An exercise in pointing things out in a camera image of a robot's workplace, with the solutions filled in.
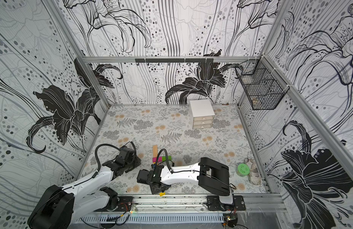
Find green building block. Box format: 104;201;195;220
161;156;172;162

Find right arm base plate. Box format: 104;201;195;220
206;195;246;211

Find black wall bar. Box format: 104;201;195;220
135;58;214;63

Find wooden building block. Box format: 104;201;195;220
152;145;158;158

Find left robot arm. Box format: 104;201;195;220
27;145;141;229

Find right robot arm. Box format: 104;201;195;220
137;157;233;205

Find green round lid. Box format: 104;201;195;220
236;163;250;177

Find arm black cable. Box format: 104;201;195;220
94;143;121;172
155;148;174;174

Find white drawer cabinet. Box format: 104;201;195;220
189;99;215;129

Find small electronics board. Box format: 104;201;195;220
224;214;238;229

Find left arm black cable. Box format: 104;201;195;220
94;143;121;172

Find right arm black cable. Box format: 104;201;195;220
155;148;174;174

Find black wire basket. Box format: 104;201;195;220
235;59;285;110

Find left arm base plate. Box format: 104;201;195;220
96;196;133;212

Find pink building block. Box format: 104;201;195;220
153;157;163;163

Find crumpled white cloth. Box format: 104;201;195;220
244;157;262;185

